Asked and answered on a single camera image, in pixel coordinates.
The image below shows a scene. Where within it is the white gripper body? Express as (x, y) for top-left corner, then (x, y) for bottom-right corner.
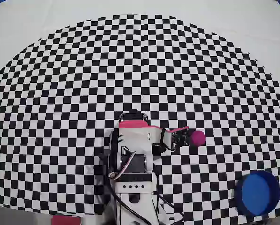
(118, 126), (171, 154)

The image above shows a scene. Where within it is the pink faceted ball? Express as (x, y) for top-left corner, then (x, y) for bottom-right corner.
(190, 130), (206, 148)

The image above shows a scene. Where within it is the blue round box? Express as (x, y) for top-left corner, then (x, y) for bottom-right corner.
(233, 170), (280, 217)

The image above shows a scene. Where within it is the black white checkerboard mat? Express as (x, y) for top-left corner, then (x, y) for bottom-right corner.
(0, 0), (280, 225)

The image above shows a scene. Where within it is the red flat block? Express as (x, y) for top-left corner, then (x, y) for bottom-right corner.
(51, 214), (81, 225)

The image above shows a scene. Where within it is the white red servo cable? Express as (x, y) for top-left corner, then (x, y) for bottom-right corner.
(109, 150), (137, 180)

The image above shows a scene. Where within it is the green camera circuit board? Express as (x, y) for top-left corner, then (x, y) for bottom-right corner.
(170, 126), (190, 149)

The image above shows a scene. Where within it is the black cable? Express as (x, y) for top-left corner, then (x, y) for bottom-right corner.
(98, 152), (121, 225)
(153, 173), (185, 221)

